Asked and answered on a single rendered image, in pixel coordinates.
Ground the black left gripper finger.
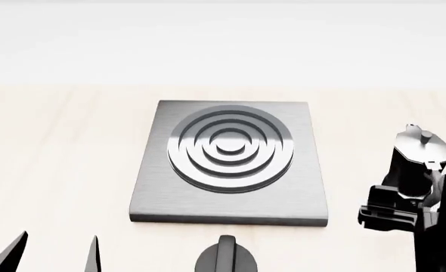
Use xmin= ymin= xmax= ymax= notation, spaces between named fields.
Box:
xmin=84 ymin=234 xmax=103 ymax=272
xmin=0 ymin=230 xmax=29 ymax=270

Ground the silver and black moka pot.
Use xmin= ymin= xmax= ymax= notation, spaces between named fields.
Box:
xmin=381 ymin=123 xmax=446 ymax=210

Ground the silver stove plate with rings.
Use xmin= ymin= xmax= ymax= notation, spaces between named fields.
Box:
xmin=126 ymin=99 xmax=330 ymax=228

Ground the dark round stove knob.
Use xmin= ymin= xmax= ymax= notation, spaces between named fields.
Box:
xmin=194 ymin=233 xmax=259 ymax=272

